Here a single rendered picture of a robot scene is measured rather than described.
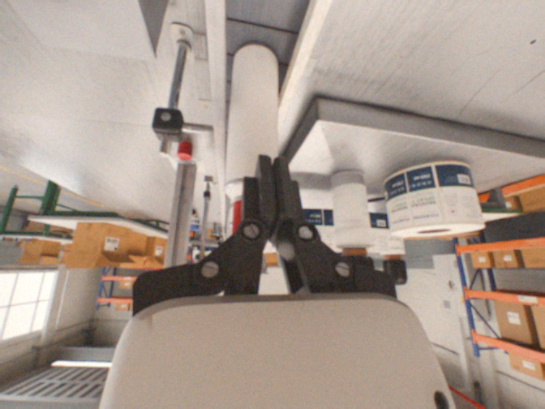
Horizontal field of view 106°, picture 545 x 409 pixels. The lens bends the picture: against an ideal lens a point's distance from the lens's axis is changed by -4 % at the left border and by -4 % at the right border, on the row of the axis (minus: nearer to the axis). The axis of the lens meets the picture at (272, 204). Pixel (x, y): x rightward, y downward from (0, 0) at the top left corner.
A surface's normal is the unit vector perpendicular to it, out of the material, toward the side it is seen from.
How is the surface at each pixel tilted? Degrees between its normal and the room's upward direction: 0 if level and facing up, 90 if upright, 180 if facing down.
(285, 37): 0
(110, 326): 90
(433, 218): 90
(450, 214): 90
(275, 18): 0
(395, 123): 90
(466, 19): 0
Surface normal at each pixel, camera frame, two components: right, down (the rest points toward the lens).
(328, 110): 0.21, -0.26
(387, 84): 0.00, 0.96
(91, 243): -0.05, -0.29
